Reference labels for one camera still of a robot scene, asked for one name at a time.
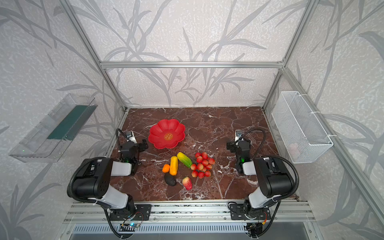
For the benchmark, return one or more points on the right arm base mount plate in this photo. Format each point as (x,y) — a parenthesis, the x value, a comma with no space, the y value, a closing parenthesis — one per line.
(245,212)

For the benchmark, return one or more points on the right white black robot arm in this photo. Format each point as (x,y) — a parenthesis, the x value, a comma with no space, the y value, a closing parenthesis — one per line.
(277,177)

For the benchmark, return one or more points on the white wire mesh basket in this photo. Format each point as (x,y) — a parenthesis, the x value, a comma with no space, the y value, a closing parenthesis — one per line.
(303,135)

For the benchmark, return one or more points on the yellow fake banana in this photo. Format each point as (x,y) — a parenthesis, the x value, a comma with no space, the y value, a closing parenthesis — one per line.
(174,166)

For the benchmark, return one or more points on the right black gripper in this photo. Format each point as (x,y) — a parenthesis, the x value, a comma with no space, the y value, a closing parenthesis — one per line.
(235,146)

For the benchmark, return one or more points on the pink fake strawberry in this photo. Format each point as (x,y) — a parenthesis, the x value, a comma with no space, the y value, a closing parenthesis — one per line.
(187,183)

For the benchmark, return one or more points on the dark fake avocado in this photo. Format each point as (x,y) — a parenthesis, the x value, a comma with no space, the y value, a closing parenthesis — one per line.
(170,180)

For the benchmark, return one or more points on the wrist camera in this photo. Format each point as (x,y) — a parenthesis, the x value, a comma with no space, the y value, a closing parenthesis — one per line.
(130,137)
(238,134)

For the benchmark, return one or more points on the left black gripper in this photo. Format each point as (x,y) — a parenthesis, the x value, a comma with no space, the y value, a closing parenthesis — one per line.
(139,147)

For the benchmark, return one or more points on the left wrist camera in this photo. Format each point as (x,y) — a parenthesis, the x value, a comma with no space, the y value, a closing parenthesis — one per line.
(130,137)

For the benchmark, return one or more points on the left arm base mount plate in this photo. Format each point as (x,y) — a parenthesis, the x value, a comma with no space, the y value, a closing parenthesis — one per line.
(140,212)

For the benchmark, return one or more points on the red fake grape bunch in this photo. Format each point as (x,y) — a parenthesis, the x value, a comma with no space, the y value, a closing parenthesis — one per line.
(203,166)

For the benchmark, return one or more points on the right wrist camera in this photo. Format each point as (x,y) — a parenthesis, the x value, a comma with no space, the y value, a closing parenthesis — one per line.
(238,134)

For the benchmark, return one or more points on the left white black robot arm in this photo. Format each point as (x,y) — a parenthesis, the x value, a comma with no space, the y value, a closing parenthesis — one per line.
(90,182)

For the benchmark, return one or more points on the small orange fake fruit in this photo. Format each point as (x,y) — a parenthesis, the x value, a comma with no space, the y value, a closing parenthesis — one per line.
(166,168)

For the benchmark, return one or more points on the red flower-shaped fruit bowl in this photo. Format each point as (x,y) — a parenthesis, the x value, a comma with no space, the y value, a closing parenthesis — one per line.
(167,134)

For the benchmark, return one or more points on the clear plastic wall shelf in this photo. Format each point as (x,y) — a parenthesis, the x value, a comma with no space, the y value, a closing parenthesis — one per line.
(48,141)

